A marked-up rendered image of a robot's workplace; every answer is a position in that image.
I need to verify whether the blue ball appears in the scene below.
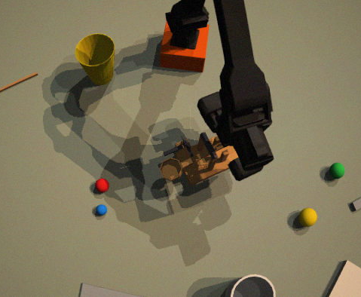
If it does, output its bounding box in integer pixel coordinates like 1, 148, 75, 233
96, 204, 107, 216

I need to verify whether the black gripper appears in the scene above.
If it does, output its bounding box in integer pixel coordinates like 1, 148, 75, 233
197, 91, 263, 181

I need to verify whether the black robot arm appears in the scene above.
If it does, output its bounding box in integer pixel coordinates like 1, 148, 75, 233
165, 0, 274, 171

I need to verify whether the yellow ball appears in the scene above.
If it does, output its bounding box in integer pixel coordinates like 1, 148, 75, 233
298, 208, 317, 227

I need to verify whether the green ball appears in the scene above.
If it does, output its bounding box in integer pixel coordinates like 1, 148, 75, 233
329, 163, 344, 179

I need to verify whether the grey open cylinder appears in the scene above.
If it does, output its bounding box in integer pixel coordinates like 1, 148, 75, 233
225, 274, 276, 297

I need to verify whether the olive yellow cup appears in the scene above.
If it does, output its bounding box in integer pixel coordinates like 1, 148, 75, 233
75, 33, 115, 85

